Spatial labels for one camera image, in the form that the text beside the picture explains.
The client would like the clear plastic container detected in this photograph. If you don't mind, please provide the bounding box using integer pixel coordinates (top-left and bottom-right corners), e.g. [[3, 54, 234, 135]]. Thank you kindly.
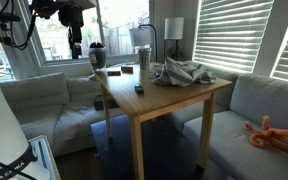
[[88, 46, 108, 71]]

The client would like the small brown card box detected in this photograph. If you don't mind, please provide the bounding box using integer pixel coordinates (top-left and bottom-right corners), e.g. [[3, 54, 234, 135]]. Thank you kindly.
[[106, 70, 122, 77]]

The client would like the small colourful card box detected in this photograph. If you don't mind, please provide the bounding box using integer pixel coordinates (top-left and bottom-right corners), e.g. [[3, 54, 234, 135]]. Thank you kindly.
[[120, 65, 135, 75]]

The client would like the wooden table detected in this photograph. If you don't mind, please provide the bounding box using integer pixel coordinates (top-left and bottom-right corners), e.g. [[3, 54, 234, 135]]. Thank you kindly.
[[92, 61, 233, 180]]

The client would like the grey sofa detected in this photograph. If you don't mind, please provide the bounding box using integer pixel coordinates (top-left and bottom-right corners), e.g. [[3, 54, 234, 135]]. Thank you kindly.
[[163, 59, 288, 180]]

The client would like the dark blue rug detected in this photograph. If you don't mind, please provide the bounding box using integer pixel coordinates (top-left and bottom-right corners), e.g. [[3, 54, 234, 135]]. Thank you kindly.
[[90, 114, 218, 180]]

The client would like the striped grey white cloth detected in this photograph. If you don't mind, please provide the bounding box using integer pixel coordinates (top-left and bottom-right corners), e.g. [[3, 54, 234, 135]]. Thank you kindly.
[[151, 57, 217, 88]]

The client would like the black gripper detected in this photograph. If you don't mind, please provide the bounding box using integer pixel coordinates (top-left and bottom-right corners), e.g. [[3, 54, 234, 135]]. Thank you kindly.
[[68, 26, 83, 60]]

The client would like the white framed glass window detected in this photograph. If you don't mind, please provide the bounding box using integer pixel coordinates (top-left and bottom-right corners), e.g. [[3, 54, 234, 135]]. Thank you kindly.
[[27, 0, 152, 66]]

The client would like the white shelf frame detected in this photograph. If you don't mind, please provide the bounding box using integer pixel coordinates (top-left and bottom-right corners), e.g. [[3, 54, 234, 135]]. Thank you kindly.
[[28, 134, 62, 180]]

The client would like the white shade arc lamp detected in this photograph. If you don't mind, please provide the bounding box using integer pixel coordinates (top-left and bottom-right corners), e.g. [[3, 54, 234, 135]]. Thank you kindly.
[[128, 23, 159, 64]]

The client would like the orange plush toy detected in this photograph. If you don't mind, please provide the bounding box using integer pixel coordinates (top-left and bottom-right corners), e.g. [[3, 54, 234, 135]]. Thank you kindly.
[[244, 112, 288, 159]]

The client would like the black key fob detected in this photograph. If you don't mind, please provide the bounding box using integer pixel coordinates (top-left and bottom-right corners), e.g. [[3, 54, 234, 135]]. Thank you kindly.
[[134, 84, 145, 95]]

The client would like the black pouch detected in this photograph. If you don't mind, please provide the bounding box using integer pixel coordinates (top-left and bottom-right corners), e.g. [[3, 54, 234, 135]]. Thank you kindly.
[[93, 94, 120, 111]]

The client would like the metal tumbler cup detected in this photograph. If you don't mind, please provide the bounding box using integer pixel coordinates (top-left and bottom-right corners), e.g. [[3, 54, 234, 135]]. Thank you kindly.
[[137, 46, 152, 71]]

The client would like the white sofa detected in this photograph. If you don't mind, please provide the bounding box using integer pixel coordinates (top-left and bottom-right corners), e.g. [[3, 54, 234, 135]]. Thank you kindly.
[[0, 71, 125, 158]]

